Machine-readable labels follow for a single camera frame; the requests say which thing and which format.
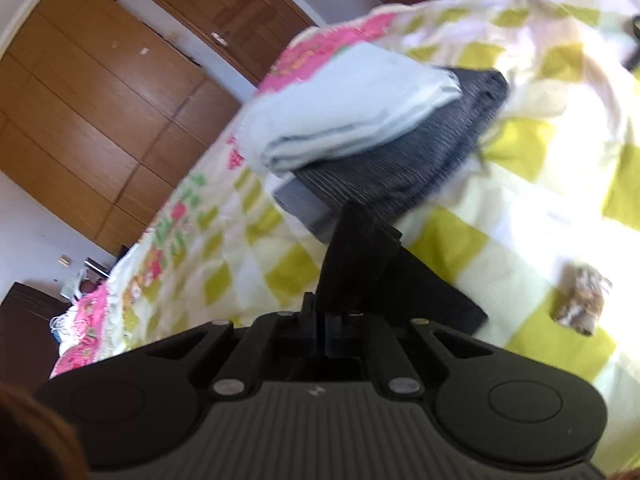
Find wooden wardrobe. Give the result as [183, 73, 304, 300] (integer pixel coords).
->
[0, 0, 242, 257]

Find pale folded garment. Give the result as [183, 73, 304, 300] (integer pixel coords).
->
[240, 42, 462, 177]

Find wooden door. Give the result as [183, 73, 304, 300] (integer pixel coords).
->
[134, 0, 327, 87]

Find checked floral bedspread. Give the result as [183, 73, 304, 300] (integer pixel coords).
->
[49, 0, 640, 480]

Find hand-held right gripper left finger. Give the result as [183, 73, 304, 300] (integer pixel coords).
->
[145, 293, 321, 399]

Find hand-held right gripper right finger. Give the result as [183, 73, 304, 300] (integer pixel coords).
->
[320, 309, 497, 397]

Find grey folded pants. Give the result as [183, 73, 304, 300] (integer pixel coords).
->
[272, 66, 510, 243]

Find white bag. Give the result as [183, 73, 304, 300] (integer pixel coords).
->
[61, 269, 103, 303]

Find white cable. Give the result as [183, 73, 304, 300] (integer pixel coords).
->
[49, 305, 83, 343]

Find brown mottled small object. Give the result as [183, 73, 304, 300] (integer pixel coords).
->
[550, 264, 614, 337]

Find black pants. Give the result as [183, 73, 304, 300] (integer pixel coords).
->
[317, 200, 489, 337]

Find dark wooden headboard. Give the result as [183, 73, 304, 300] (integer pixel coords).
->
[0, 281, 65, 397]

